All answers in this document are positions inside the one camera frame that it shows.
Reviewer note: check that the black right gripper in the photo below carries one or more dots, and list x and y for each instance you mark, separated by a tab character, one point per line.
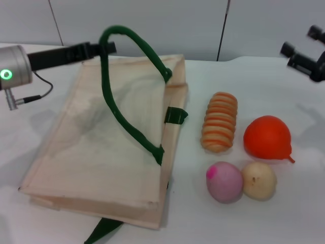
320	68

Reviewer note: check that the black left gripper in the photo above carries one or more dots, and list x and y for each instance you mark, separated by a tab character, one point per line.
56	57

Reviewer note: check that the orange toy fruit with stem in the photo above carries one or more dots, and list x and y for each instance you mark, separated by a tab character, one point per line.
266	137

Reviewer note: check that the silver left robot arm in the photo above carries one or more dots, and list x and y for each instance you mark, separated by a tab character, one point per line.
15	61

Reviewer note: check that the tan toy potato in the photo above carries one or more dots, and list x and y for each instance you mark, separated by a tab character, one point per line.
260	181

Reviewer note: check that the orange striped toy bread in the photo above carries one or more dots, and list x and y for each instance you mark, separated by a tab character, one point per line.
219	122

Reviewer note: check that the pink toy peach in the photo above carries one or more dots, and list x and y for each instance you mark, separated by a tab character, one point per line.
224	183

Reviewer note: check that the white table cloth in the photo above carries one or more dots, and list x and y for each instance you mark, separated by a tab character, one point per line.
279	223

